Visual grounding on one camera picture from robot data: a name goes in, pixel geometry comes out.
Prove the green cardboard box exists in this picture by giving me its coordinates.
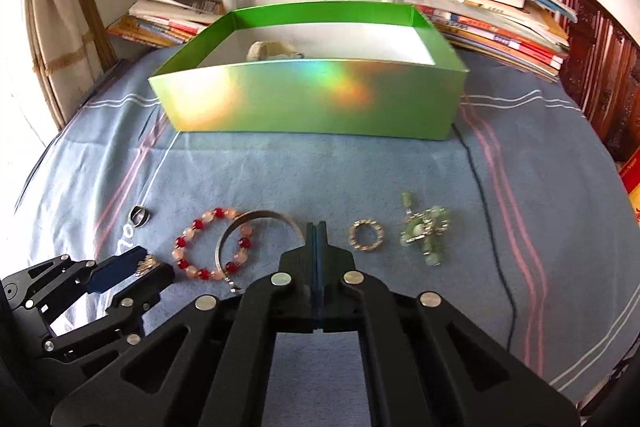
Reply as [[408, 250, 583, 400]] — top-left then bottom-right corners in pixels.
[[148, 2, 471, 142]]

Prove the tall stack of books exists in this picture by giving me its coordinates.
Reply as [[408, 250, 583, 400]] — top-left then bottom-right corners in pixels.
[[342, 0, 578, 82]]

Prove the dark metal ring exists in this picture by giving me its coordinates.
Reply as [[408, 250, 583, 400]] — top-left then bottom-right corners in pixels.
[[127, 205, 152, 228]]

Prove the gold beaded ring bracelet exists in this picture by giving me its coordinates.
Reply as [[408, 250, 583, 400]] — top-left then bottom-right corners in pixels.
[[348, 218, 386, 253]]

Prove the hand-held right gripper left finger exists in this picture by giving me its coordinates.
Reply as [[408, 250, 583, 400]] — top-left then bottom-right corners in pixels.
[[50, 221, 321, 427]]

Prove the red and yellow gift bag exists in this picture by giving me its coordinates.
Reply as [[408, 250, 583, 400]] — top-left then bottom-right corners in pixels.
[[619, 157, 640, 228]]

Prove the silver bangle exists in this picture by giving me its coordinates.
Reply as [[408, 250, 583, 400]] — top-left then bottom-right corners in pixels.
[[216, 208, 307, 293]]

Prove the red wooden headboard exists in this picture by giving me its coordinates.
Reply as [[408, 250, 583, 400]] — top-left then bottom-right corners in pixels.
[[510, 0, 640, 162]]

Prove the beige curtain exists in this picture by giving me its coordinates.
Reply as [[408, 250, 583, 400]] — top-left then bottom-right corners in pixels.
[[20, 0, 118, 128]]

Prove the red and pink bead bracelet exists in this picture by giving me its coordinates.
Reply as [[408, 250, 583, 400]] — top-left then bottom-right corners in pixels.
[[173, 207, 253, 283]]

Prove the ivory carved bracelet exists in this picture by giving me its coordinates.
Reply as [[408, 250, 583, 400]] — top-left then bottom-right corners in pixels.
[[247, 41, 306, 62]]

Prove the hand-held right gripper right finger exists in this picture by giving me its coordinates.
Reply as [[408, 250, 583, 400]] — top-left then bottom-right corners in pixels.
[[318, 221, 581, 427]]

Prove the small stack of books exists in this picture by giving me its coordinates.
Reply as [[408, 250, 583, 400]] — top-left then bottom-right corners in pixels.
[[106, 0, 226, 48]]

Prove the small gold ornament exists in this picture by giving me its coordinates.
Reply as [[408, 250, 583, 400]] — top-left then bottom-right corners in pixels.
[[135, 256, 161, 278]]

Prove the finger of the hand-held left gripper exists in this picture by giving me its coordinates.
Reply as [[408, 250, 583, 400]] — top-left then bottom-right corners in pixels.
[[42, 264, 176, 364], [0, 247, 149, 309]]

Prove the black cable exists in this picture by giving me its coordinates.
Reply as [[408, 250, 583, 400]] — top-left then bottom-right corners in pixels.
[[451, 124, 518, 353]]

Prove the green jade charm pendant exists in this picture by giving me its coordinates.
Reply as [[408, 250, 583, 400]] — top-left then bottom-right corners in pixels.
[[397, 192, 453, 268]]

